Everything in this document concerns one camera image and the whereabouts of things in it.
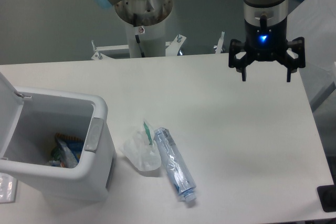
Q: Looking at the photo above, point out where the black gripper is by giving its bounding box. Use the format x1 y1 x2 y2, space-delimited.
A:
228 19 306 82

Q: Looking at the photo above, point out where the clear plastic bottle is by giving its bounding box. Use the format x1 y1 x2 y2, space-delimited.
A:
154 127 196 203

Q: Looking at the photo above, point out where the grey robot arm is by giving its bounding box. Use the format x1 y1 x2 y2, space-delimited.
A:
95 0 306 78

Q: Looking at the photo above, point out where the trash pile inside can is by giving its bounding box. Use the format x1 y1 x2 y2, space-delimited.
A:
45 133 84 168

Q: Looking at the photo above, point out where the white trash can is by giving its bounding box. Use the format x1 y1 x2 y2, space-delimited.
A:
1 76 116 201

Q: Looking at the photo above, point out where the grey side cabinet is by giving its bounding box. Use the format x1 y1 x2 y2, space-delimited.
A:
287 0 335 111

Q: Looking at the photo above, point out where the black device at edge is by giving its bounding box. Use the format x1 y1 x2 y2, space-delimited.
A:
317 185 335 212

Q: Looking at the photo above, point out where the crumpled clear plastic bag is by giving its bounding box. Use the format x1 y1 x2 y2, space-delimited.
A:
120 119 162 172

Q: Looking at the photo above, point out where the clear plastic sheet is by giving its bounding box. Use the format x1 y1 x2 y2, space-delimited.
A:
0 173 18 204

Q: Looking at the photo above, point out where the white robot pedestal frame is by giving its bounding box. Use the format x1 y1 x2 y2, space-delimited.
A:
90 0 226 61

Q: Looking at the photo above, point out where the black cable on pedestal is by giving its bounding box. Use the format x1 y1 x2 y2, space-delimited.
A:
132 13 146 58

